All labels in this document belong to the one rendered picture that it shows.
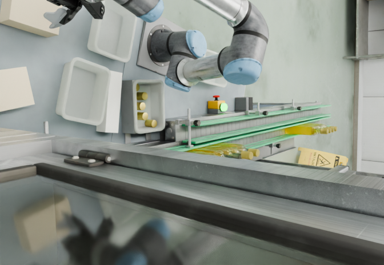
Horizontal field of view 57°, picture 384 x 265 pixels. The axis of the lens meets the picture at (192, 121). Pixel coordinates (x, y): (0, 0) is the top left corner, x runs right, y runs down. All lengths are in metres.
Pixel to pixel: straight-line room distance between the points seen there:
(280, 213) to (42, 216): 0.18
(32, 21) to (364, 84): 6.61
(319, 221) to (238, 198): 0.07
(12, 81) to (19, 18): 0.20
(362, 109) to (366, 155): 0.88
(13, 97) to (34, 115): 0.14
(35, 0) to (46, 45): 0.16
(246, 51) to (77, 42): 0.64
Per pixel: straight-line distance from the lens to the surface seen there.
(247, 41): 1.13
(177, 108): 1.76
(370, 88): 7.31
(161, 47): 1.59
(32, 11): 1.26
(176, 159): 0.37
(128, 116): 1.48
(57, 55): 1.37
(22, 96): 1.22
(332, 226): 0.25
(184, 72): 1.41
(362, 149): 7.44
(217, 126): 1.81
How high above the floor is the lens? 1.93
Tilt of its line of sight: 40 degrees down
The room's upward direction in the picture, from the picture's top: 93 degrees clockwise
